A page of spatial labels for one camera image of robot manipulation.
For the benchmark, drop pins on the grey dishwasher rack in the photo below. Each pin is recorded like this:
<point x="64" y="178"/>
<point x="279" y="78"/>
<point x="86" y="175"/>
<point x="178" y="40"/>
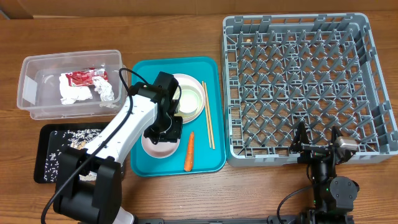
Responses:
<point x="322" y="70"/>

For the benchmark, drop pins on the teal plastic tray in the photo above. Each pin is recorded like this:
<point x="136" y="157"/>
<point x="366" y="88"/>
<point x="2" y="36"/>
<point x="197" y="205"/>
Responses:
<point x="206" y="159"/>

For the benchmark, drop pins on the pink round plate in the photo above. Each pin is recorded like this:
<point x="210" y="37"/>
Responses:
<point x="184" y="79"/>

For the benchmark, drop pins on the black waste tray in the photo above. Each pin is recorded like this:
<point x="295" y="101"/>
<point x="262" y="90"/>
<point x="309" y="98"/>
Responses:
<point x="44" y="141"/>

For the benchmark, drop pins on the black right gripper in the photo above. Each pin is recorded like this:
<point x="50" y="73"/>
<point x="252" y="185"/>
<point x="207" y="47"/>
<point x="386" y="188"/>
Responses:
<point x="310" y="152"/>

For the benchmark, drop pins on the white napkin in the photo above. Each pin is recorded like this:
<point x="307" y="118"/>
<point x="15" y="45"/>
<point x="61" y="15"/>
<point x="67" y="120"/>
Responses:
<point x="71" y="94"/>

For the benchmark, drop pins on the rice and peanut leftovers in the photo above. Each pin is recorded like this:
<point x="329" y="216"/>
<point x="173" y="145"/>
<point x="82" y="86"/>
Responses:
<point x="58" y="140"/>

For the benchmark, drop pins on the clear plastic waste bin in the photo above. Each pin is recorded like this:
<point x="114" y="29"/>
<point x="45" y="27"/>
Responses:
<point x="38" y="88"/>

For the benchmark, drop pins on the pink food bowl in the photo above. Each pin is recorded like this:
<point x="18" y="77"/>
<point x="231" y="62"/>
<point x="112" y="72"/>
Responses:
<point x="161" y="149"/>

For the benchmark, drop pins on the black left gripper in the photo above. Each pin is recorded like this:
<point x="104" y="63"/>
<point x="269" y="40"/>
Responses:
<point x="172" y="136"/>

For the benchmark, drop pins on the cream shallow bowl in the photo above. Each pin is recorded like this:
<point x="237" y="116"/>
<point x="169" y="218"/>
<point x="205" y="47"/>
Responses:
<point x="186" y="87"/>

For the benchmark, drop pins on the red snack wrapper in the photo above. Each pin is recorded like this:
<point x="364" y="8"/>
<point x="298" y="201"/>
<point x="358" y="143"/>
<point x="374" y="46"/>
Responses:
<point x="84" y="77"/>

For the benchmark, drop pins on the cream plastic cup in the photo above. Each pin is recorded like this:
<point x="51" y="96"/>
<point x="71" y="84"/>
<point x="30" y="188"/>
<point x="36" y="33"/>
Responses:
<point x="188" y="103"/>

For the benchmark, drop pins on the orange carrot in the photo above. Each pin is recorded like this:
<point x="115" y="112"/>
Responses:
<point x="188" y="165"/>

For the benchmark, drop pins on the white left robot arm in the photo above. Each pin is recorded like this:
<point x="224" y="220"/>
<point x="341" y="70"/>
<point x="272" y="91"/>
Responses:
<point x="89" y="180"/>

